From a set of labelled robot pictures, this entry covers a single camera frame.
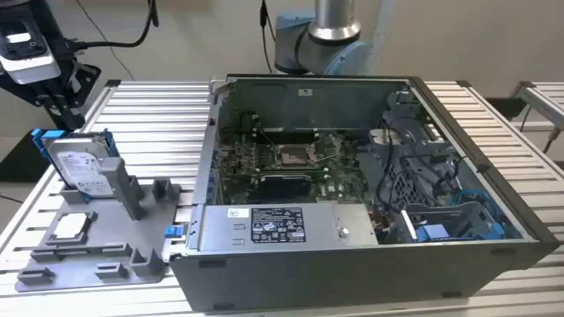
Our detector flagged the hard disk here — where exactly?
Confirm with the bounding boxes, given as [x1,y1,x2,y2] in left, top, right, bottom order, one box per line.
[30,128,118,201]

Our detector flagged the disk bay with blue rails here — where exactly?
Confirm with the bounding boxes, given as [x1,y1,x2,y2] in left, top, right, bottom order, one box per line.
[398,201,507,244]

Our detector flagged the black stand with base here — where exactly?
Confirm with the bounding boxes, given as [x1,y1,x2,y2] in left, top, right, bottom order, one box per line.
[0,133,61,182]

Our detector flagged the silver CPU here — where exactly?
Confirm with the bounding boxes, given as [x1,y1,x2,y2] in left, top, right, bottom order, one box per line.
[50,213,95,239]

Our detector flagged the thin locking lever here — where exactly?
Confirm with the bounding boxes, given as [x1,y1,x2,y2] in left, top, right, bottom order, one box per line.
[258,128,279,147]

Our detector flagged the black RAM slots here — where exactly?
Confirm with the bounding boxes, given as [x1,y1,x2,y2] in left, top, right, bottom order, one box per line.
[254,127,318,145]

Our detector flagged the grey parts rack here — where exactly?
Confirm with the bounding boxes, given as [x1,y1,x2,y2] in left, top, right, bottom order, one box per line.
[14,157,182,293]

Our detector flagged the CPU socket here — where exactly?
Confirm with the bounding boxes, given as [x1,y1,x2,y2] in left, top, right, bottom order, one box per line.
[274,143,318,166]

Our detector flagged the black graphics card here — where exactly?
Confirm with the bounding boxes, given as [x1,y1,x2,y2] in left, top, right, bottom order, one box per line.
[254,174,313,202]

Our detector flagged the metal socket cover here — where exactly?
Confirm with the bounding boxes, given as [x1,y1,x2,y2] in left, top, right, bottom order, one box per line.
[307,133,343,162]

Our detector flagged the green motherboard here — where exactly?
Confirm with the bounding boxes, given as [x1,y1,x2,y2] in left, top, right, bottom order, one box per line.
[217,131,375,204]

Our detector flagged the silver power supply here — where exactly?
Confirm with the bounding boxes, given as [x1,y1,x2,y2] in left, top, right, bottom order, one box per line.
[195,203,379,252]

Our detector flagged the grey metal drive cage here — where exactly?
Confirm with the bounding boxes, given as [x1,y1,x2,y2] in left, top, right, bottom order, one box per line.
[355,108,485,212]

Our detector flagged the open dark PC case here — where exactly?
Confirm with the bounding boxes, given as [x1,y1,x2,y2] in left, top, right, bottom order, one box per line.
[169,73,561,313]

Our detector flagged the black box under table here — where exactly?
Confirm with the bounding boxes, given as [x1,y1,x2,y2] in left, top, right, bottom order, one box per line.
[486,97,527,123]

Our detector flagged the slatted metal side table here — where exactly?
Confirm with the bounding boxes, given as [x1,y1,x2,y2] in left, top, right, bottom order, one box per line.
[510,81,564,133]

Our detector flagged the thin black wall wire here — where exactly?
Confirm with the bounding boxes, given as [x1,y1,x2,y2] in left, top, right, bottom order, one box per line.
[74,0,135,81]

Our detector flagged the thick black camera cable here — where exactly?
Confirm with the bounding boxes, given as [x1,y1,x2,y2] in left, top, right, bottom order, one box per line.
[65,0,157,51]

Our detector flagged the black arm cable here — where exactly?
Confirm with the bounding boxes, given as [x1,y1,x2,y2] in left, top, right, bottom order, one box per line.
[258,0,274,73]

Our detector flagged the long black wire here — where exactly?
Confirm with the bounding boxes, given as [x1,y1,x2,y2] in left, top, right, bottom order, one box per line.
[373,115,423,212]

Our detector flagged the short black wire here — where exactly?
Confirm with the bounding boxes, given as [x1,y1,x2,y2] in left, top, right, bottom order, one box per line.
[433,155,479,199]

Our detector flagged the blue wire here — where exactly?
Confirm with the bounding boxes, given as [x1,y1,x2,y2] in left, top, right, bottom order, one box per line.
[450,187,505,229]

